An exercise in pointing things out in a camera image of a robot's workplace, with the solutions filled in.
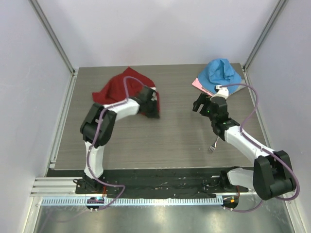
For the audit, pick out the silver metal fork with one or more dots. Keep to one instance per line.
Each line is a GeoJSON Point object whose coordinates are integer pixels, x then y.
{"type": "Point", "coordinates": [214, 145]}

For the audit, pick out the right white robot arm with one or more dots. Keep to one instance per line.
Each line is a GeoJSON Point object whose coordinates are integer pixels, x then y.
{"type": "Point", "coordinates": [272, 173]}

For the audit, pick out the red cloth napkin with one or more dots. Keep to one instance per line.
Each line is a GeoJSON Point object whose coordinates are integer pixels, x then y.
{"type": "Point", "coordinates": [114, 90]}

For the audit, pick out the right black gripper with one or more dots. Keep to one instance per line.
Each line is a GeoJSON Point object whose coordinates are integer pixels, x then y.
{"type": "Point", "coordinates": [202, 99]}

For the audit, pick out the white slotted cable duct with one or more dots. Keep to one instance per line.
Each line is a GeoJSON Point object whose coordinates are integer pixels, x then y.
{"type": "Point", "coordinates": [96, 201]}

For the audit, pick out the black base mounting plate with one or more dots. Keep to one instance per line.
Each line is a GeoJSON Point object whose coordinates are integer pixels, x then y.
{"type": "Point", "coordinates": [175, 183]}

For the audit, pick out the right aluminium frame post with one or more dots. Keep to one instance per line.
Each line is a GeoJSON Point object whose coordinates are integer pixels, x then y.
{"type": "Point", "coordinates": [280, 5]}

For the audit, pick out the blue bucket hat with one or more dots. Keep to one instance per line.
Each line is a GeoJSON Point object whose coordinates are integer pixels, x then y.
{"type": "Point", "coordinates": [218, 72]}

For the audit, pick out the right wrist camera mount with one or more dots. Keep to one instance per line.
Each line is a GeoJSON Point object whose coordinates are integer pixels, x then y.
{"type": "Point", "coordinates": [222, 92]}

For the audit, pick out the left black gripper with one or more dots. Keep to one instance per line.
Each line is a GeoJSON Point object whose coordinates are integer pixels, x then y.
{"type": "Point", "coordinates": [155, 114]}

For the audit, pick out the aluminium front rail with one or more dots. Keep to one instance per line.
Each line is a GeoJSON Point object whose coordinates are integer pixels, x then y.
{"type": "Point", "coordinates": [54, 186]}

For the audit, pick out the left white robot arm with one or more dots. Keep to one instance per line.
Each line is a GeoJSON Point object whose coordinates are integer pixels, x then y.
{"type": "Point", "coordinates": [98, 126]}

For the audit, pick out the aluminium frame post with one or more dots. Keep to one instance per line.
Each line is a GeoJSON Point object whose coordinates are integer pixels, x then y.
{"type": "Point", "coordinates": [280, 5]}
{"type": "Point", "coordinates": [50, 32]}

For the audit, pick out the pink folded cloth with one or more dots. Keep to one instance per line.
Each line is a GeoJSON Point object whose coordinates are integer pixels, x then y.
{"type": "Point", "coordinates": [199, 86]}

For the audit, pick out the left aluminium frame post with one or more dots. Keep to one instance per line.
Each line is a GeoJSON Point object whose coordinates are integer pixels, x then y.
{"type": "Point", "coordinates": [50, 32]}

